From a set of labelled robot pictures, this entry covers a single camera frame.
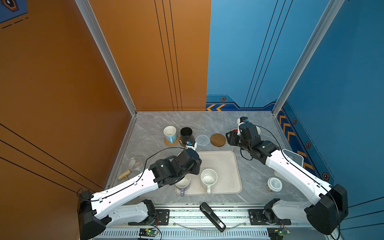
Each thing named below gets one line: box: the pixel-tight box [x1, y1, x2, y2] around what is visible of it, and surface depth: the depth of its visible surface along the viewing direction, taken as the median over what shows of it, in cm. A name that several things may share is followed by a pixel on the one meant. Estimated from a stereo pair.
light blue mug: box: [163, 125, 177, 144], surface depth 97 cm
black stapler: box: [199, 202, 227, 233], surface depth 72 cm
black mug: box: [180, 127, 193, 145], surface depth 98 cm
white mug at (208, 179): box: [200, 168, 218, 195], surface depth 81 cm
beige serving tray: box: [174, 150, 243, 196], surface depth 87 cm
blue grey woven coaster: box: [195, 134, 210, 147], surface depth 105 cm
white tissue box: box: [282, 148, 304, 167], surface depth 91 cm
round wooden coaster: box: [210, 133, 226, 147], surface depth 105 cm
